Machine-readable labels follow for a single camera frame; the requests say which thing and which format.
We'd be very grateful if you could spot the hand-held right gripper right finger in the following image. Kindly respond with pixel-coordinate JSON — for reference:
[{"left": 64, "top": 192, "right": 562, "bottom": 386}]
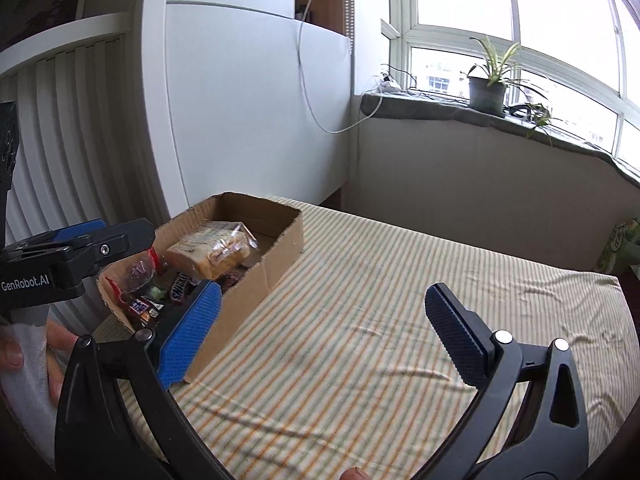
[{"left": 424, "top": 282, "right": 590, "bottom": 480}]

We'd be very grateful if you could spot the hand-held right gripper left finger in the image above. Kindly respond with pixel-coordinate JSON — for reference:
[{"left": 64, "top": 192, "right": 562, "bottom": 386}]
[{"left": 54, "top": 280, "right": 236, "bottom": 480}]

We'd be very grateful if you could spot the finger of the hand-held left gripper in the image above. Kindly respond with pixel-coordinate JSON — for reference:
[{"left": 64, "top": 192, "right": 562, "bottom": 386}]
[
  {"left": 5, "top": 219, "right": 107, "bottom": 253},
  {"left": 55, "top": 218, "right": 157, "bottom": 288}
]

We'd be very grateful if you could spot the red-ended clear pastry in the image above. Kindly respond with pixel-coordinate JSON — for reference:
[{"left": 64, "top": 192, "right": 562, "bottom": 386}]
[{"left": 105, "top": 249, "right": 166, "bottom": 306}]

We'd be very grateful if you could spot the brown chocolate bar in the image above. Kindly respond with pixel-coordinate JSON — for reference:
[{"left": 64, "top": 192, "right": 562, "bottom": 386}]
[{"left": 167, "top": 274, "right": 201, "bottom": 306}]

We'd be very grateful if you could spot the small chocolate bar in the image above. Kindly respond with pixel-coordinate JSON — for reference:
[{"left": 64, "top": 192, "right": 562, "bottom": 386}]
[{"left": 127, "top": 296, "right": 163, "bottom": 322}]

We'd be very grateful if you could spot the dark red snack packet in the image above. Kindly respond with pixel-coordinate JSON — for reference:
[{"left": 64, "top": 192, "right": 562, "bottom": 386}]
[{"left": 217, "top": 265, "right": 248, "bottom": 291}]

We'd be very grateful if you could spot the packet of sliced bread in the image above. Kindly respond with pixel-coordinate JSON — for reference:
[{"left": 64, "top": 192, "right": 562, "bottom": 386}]
[{"left": 165, "top": 221, "right": 258, "bottom": 281}]

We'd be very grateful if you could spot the cardboard box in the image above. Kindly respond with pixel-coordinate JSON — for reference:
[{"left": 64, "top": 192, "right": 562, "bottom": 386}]
[{"left": 97, "top": 191, "right": 306, "bottom": 386}]

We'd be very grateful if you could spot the person's left hand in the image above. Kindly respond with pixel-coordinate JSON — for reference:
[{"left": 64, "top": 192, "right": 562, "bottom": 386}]
[{"left": 0, "top": 321, "right": 80, "bottom": 403}]

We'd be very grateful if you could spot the striped bed sheet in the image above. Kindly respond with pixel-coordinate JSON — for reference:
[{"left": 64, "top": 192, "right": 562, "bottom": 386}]
[{"left": 92, "top": 195, "right": 631, "bottom": 480}]

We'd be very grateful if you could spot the white slatted panel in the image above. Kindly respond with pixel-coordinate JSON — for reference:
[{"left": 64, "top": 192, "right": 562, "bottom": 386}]
[{"left": 0, "top": 12, "right": 173, "bottom": 331}]

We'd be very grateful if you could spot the green gift bag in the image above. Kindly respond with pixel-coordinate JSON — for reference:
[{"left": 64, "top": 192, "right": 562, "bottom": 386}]
[{"left": 597, "top": 217, "right": 640, "bottom": 276}]

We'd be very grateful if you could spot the white cabinet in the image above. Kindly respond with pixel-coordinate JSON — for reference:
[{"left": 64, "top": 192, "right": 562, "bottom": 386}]
[{"left": 80, "top": 0, "right": 356, "bottom": 241}]

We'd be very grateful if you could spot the dark green windowsill cover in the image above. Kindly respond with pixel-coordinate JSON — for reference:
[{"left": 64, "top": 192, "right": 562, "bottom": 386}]
[{"left": 361, "top": 91, "right": 640, "bottom": 186}]

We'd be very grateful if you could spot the small trailing plant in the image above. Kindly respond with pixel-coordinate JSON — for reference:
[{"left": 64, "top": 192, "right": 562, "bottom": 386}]
[{"left": 520, "top": 102, "right": 566, "bottom": 148}]

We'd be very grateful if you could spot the potted plant in grey pot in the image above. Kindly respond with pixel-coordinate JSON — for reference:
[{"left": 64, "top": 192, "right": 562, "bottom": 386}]
[{"left": 460, "top": 35, "right": 548, "bottom": 116}]

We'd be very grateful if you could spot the white framed window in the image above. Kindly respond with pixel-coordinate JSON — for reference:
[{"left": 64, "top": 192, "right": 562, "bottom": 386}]
[{"left": 380, "top": 0, "right": 640, "bottom": 171}]

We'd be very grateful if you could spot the black cable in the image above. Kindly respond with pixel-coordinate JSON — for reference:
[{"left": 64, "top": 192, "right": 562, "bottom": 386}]
[{"left": 380, "top": 64, "right": 468, "bottom": 101}]

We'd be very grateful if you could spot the white cable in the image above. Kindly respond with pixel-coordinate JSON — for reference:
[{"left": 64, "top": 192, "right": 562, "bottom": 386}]
[{"left": 295, "top": 0, "right": 386, "bottom": 135}]

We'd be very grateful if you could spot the white bead cord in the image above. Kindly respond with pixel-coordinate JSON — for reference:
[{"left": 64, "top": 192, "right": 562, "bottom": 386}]
[{"left": 344, "top": 0, "right": 357, "bottom": 56}]

